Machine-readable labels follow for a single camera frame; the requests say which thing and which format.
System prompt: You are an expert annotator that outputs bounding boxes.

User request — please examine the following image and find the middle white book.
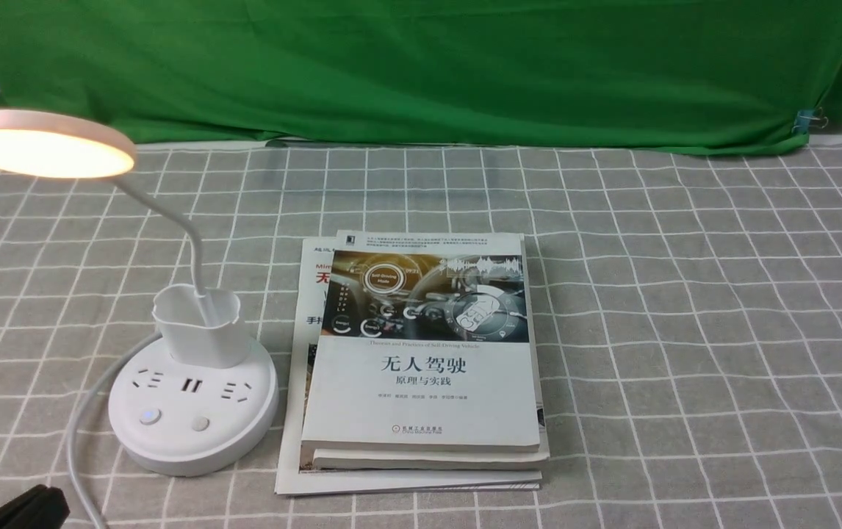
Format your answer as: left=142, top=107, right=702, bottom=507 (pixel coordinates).
left=311, top=235, right=550, bottom=472

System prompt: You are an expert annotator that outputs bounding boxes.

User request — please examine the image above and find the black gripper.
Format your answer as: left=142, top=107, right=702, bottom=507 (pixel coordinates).
left=0, top=484, right=71, bottom=528

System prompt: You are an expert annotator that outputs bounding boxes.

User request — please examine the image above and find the white lamp power cable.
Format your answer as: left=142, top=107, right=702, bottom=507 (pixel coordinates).
left=66, top=332, right=165, bottom=529

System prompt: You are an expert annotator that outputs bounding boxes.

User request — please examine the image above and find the green backdrop cloth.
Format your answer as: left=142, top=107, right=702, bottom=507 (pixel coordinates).
left=0, top=1, right=842, bottom=155

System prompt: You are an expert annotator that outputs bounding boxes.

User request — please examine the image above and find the grey checked tablecloth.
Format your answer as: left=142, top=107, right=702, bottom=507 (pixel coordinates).
left=0, top=143, right=842, bottom=528

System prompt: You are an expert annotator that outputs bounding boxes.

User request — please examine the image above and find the white desk lamp with sockets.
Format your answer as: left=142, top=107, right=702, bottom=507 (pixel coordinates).
left=0, top=109, right=278, bottom=478

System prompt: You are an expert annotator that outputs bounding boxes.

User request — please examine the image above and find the bottom thin white magazine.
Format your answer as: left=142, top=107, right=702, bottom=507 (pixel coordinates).
left=276, top=237, right=542, bottom=496

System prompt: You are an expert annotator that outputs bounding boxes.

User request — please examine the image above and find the blue binder clip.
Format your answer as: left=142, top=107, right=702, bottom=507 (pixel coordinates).
left=791, top=107, right=830, bottom=135

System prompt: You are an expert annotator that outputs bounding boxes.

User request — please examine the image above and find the top self-driving book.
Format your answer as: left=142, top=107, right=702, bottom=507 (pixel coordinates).
left=300, top=229, right=541, bottom=453

